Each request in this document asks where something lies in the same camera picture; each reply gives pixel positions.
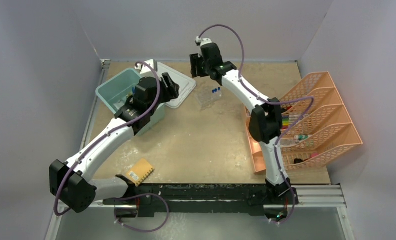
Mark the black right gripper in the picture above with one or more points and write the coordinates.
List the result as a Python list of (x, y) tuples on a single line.
[(195, 60)]

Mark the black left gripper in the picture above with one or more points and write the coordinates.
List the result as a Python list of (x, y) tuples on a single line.
[(170, 91)]

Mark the white plastic bin lid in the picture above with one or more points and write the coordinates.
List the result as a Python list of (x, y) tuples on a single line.
[(185, 83)]

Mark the blue cap test tube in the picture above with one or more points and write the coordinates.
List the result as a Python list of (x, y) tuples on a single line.
[(219, 93), (214, 91)]

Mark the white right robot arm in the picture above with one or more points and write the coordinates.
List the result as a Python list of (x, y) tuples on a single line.
[(265, 121)]

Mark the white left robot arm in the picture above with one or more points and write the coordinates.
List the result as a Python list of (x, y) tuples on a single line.
[(70, 181)]

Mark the clear plastic tube rack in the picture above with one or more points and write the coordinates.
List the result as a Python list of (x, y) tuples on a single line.
[(203, 97)]

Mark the teal plastic bin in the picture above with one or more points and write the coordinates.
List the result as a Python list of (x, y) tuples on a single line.
[(113, 93)]

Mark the orange mesh file rack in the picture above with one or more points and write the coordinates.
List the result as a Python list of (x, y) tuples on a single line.
[(325, 132)]

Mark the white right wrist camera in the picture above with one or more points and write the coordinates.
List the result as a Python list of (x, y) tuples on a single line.
[(202, 41)]

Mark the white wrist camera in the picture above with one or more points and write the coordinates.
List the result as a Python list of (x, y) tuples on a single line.
[(147, 69), (202, 41)]

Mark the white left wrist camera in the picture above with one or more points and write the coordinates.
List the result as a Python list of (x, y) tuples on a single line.
[(147, 69)]

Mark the aluminium table edge rail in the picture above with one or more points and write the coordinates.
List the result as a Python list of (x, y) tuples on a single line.
[(90, 120)]

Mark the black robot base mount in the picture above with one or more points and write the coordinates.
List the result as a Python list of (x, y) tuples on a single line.
[(252, 199)]

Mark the aluminium front frame rail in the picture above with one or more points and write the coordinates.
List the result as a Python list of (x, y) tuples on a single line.
[(309, 196)]

